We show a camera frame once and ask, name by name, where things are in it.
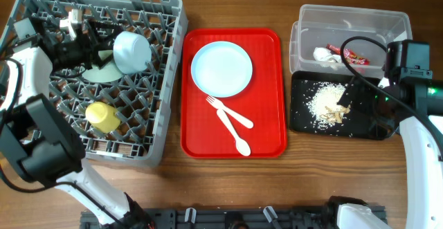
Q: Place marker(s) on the light blue bowl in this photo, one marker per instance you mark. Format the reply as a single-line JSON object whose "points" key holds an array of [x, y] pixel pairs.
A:
{"points": [[131, 52]]}

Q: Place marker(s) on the pink plastic fork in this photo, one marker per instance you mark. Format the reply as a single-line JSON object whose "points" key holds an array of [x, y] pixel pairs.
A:
{"points": [[218, 104]]}

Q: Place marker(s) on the grey dishwasher rack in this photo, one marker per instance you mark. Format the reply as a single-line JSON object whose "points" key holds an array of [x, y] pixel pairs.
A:
{"points": [[142, 99]]}

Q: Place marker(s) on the light blue plate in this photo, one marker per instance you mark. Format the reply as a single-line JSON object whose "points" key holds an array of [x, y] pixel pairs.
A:
{"points": [[221, 69]]}

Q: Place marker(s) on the yellow cup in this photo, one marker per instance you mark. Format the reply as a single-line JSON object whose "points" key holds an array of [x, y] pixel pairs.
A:
{"points": [[102, 117]]}

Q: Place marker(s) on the green saucer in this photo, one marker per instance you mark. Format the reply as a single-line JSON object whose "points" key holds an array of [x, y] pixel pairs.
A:
{"points": [[108, 73]]}

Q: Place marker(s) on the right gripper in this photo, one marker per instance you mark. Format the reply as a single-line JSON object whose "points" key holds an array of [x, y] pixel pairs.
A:
{"points": [[359, 102]]}

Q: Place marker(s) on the white napkin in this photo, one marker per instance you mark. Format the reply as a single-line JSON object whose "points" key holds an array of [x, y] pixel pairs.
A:
{"points": [[325, 55]]}

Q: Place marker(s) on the black waste tray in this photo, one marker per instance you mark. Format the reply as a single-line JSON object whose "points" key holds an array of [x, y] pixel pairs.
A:
{"points": [[302, 85]]}

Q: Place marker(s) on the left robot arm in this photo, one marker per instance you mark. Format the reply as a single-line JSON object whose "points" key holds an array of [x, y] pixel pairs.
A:
{"points": [[36, 140]]}

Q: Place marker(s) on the red snack wrapper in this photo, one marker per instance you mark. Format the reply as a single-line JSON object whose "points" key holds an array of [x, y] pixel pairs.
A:
{"points": [[349, 55]]}

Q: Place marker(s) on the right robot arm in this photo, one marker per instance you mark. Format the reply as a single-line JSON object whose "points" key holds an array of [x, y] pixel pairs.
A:
{"points": [[424, 184]]}

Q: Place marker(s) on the red serving tray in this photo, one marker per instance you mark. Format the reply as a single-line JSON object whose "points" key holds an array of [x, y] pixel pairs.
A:
{"points": [[203, 135]]}

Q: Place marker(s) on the rice and food scraps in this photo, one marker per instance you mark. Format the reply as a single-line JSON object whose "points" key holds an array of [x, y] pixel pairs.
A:
{"points": [[324, 107]]}

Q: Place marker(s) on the clear plastic bin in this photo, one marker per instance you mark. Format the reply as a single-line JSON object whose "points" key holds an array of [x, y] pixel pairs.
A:
{"points": [[319, 25]]}

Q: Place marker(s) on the white plastic spoon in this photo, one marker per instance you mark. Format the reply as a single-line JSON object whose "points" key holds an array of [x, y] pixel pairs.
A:
{"points": [[241, 145]]}

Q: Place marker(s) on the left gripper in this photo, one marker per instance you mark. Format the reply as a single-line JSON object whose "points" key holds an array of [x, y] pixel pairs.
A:
{"points": [[92, 48]]}

